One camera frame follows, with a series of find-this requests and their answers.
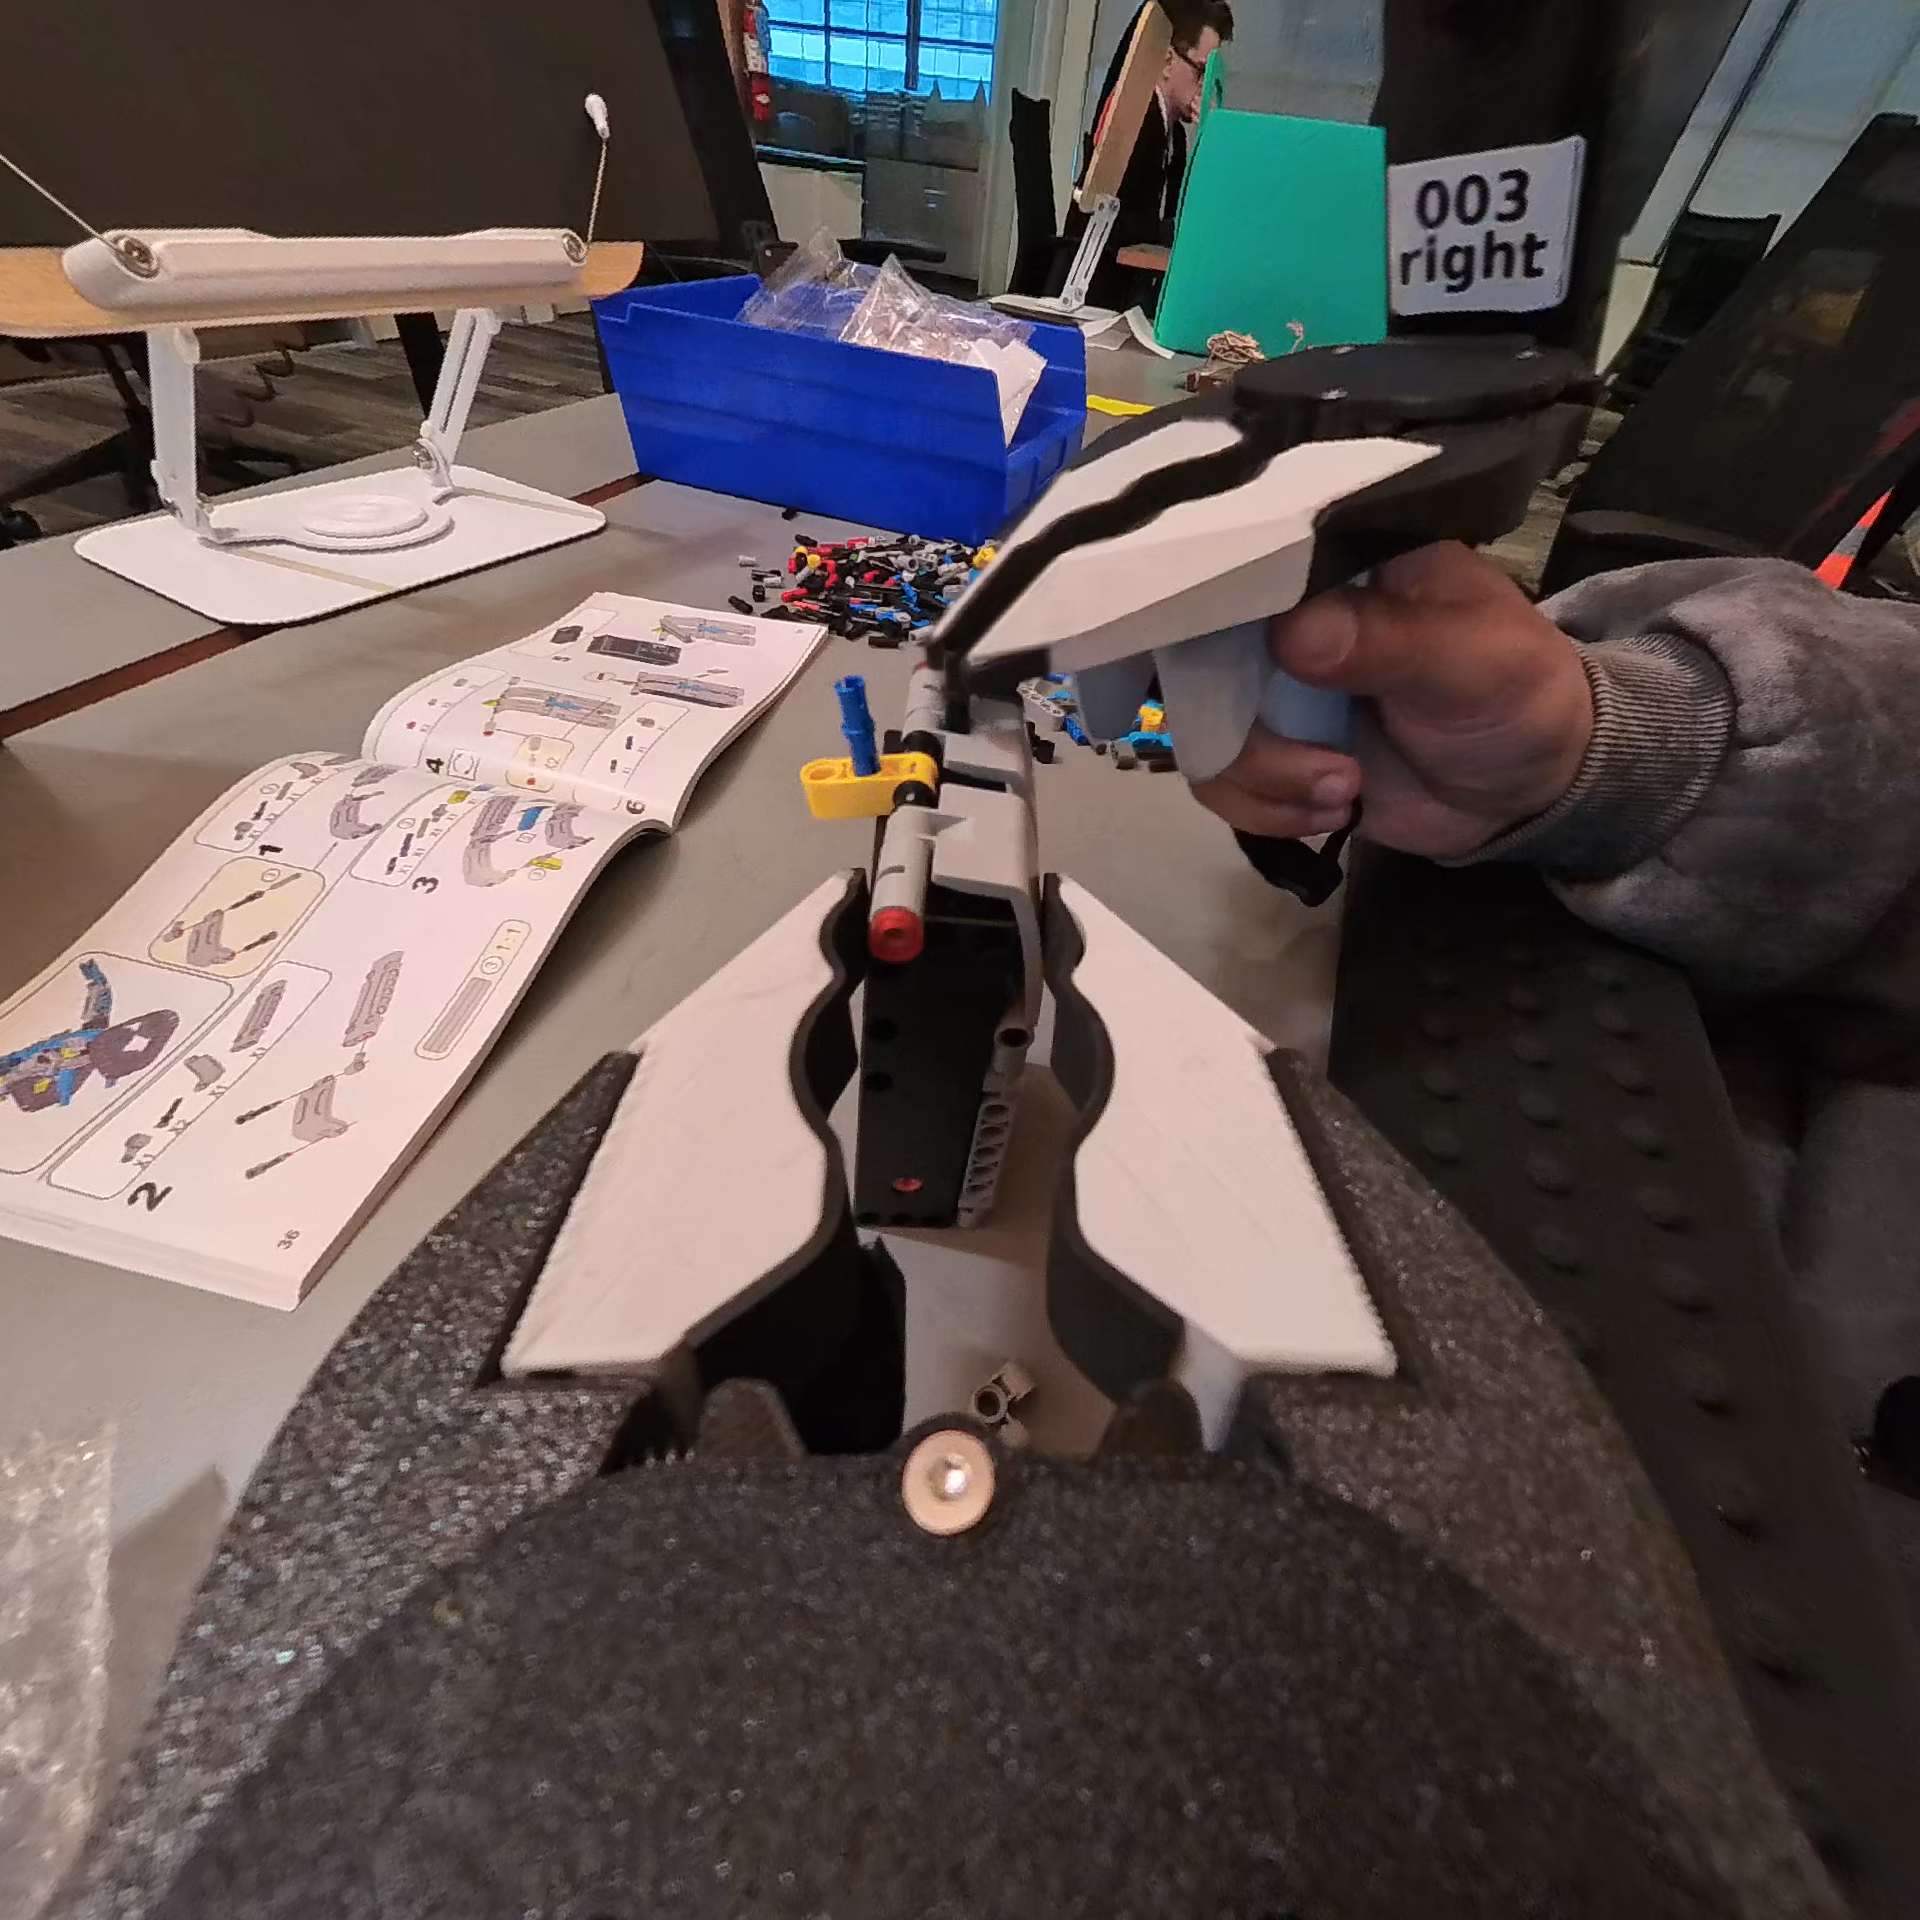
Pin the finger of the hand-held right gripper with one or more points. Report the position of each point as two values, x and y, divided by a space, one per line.
1170 585
1078 483

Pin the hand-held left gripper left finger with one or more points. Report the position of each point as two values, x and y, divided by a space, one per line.
673 1199

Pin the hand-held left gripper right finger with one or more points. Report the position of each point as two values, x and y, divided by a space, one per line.
1214 1199

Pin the pile of small toy pieces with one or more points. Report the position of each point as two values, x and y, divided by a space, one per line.
886 578

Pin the grey black toy brick assembly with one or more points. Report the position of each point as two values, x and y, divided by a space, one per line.
931 1048

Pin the person's right forearm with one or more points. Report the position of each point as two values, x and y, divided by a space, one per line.
1754 748

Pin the person's right hand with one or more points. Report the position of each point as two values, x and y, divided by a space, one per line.
1469 706

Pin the yellow toy piece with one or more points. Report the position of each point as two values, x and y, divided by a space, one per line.
1118 402

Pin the small wooden model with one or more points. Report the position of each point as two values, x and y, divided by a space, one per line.
1238 347

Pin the green plastic bin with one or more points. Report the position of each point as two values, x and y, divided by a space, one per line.
1275 239

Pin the clear plastic bags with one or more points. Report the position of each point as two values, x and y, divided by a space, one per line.
900 314

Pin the instruction booklet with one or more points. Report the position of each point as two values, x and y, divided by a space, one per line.
493 975

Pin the small grey toy connector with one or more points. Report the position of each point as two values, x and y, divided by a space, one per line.
1002 1395

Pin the blue plastic bin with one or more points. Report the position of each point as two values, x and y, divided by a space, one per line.
781 420

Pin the white stand with wooden board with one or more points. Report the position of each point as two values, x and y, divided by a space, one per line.
1123 106
342 264

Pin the red fire extinguisher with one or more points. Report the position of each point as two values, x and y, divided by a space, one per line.
758 66

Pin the clear plastic bag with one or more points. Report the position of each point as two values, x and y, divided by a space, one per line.
54 1619

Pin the dark panel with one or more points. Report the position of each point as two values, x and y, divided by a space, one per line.
301 106

